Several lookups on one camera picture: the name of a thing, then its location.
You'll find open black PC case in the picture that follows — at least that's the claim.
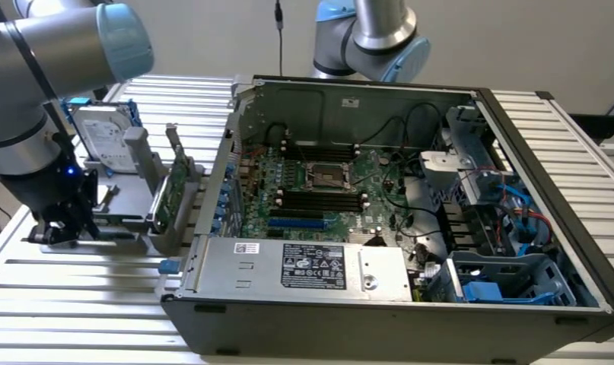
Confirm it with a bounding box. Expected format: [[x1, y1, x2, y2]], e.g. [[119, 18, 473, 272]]
[[159, 74, 614, 356]]

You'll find grey parts rack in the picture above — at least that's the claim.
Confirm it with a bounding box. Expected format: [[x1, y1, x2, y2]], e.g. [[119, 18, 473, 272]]
[[38, 127, 211, 256]]

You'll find blue SATA wire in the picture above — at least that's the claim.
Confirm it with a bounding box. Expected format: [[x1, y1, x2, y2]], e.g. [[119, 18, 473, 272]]
[[494, 182, 541, 256]]

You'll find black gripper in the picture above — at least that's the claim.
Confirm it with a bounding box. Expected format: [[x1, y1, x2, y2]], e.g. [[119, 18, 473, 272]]
[[0, 141, 100, 245]]

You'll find black box on table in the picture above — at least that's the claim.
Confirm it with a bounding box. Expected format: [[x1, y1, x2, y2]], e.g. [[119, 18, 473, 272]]
[[570, 113, 614, 145]]

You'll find black hanging cable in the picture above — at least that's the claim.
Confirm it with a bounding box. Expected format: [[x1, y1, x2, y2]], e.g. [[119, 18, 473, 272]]
[[274, 0, 286, 76]]

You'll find blue plastic drive cage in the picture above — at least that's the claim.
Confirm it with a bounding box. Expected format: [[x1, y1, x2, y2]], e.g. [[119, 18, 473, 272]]
[[438, 249, 578, 306]]

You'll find white fan shroud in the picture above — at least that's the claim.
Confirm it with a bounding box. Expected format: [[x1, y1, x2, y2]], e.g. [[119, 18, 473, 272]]
[[417, 150, 464, 179]]

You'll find hard disk in blue carrier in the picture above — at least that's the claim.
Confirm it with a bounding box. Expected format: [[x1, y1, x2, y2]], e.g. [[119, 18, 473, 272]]
[[62, 97, 142, 176]]

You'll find blue expansion slot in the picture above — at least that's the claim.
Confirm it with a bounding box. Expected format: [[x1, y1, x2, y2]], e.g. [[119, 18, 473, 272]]
[[269, 217, 325, 230]]

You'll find grey metal disk bay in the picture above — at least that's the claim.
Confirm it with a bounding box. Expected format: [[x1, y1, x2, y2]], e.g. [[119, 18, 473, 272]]
[[441, 104, 521, 214]]

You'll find black RAM slots bank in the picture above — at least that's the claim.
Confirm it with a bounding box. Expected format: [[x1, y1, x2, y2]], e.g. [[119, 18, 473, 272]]
[[281, 140, 362, 161], [277, 189, 369, 214]]

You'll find green motherboard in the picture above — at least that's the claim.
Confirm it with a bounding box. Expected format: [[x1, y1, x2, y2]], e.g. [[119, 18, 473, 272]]
[[235, 145, 425, 244]]

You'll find green graphics card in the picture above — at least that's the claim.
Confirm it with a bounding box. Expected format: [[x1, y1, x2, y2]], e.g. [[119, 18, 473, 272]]
[[146, 122, 194, 234]]

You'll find red SATA wire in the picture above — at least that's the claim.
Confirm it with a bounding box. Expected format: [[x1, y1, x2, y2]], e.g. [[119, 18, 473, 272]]
[[509, 211, 554, 244]]

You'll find CPU socket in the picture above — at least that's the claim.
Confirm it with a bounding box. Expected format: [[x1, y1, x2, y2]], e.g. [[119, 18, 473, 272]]
[[301, 160, 354, 189]]

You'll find silver power supply unit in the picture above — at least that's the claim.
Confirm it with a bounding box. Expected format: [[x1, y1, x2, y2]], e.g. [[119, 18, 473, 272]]
[[181, 235, 414, 303]]

